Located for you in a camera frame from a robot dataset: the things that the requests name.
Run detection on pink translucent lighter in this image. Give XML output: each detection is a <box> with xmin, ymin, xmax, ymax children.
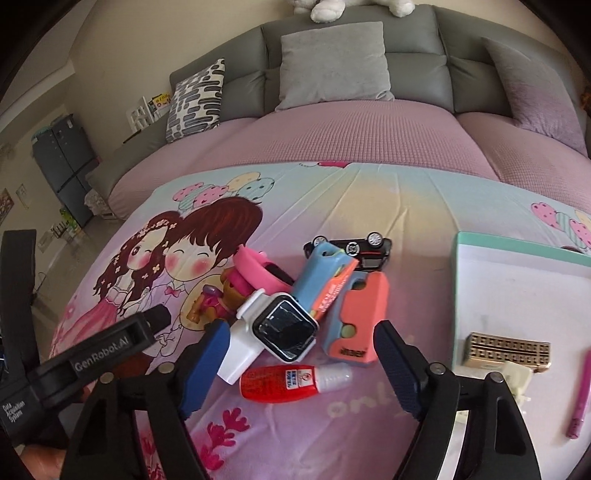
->
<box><xmin>566</xmin><ymin>350</ymin><xmax>591</xmax><ymax>440</ymax></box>

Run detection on red glue bottle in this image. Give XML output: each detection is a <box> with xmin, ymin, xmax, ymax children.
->
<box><xmin>238</xmin><ymin>363</ymin><xmax>353</xmax><ymax>404</ymax></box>

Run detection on white smartwatch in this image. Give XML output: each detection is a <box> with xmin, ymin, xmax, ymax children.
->
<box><xmin>217</xmin><ymin>289</ymin><xmax>320</xmax><ymax>385</ymax></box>

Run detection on brown puppy toy pink helmet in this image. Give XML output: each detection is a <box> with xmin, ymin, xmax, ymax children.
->
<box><xmin>186</xmin><ymin>267</ymin><xmax>246</xmax><ymax>326</ymax></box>

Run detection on person's hand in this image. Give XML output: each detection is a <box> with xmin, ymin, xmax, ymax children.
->
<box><xmin>20</xmin><ymin>445</ymin><xmax>66</xmax><ymax>480</ymax></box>

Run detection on teal rimmed white tray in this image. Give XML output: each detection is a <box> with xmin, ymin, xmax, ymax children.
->
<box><xmin>452</xmin><ymin>232</ymin><xmax>590</xmax><ymax>479</ymax></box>

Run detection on coral orange case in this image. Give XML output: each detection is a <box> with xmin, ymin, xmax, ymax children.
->
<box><xmin>322</xmin><ymin>271</ymin><xmax>390</xmax><ymax>365</ymax></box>

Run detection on cartoon printed bed sheet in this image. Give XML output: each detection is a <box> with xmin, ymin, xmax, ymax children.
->
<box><xmin>51</xmin><ymin>162</ymin><xmax>590</xmax><ymax>479</ymax></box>

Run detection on black toy car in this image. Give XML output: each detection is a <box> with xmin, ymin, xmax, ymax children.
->
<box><xmin>304</xmin><ymin>231</ymin><xmax>393</xmax><ymax>272</ymax></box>

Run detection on blue eraser case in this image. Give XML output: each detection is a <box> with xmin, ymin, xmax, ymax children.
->
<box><xmin>291</xmin><ymin>242</ymin><xmax>358</xmax><ymax>321</ymax></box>

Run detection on books on side shelf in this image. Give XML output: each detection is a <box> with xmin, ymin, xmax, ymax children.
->
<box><xmin>126</xmin><ymin>93</ymin><xmax>171</xmax><ymax>133</ymax></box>

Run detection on black white patterned cushion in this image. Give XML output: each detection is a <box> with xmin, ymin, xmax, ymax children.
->
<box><xmin>165</xmin><ymin>58</ymin><xmax>225</xmax><ymax>143</ymax></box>

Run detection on pink sofa seat cover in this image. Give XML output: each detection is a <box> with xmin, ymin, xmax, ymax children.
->
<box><xmin>107</xmin><ymin>100</ymin><xmax>590</xmax><ymax>218</ymax></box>

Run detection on purple grey cushion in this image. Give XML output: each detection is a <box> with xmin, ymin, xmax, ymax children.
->
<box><xmin>483</xmin><ymin>37</ymin><xmax>587</xmax><ymax>156</ymax></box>

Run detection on grey sofa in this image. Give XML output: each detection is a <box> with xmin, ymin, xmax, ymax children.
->
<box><xmin>87</xmin><ymin>5</ymin><xmax>590</xmax><ymax>217</ymax></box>

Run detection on grey white plush dog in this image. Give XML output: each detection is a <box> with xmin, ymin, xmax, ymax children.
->
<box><xmin>290</xmin><ymin>0</ymin><xmax>417</xmax><ymax>24</ymax></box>

